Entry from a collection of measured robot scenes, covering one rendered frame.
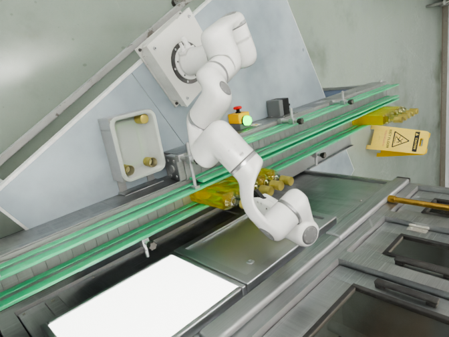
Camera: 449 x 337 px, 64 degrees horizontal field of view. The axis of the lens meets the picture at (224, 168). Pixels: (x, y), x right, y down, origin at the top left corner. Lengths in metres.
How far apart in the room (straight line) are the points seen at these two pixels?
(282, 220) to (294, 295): 0.22
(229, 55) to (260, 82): 0.74
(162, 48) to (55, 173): 0.56
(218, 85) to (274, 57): 1.00
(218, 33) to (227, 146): 0.36
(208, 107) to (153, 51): 0.44
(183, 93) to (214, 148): 0.53
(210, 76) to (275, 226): 0.41
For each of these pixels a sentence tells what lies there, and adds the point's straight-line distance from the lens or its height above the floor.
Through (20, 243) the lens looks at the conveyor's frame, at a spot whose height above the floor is 0.84.
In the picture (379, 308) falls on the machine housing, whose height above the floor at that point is 1.60.
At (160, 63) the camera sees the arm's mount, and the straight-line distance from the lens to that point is 1.34.
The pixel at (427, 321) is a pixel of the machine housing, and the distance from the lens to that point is 0.98.
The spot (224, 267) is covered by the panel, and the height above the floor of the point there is 1.21.
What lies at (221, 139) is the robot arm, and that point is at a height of 1.29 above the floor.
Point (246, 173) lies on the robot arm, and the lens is 0.88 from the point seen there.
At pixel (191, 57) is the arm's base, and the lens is 1.33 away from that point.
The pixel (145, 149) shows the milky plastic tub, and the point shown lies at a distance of 1.36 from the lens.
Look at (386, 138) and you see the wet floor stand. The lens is 4.55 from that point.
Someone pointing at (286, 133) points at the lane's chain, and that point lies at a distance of 1.76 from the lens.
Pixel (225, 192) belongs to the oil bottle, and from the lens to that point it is 1.23.
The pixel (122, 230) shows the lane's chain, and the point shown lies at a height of 0.88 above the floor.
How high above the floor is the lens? 1.94
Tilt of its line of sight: 46 degrees down
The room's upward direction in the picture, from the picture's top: 98 degrees clockwise
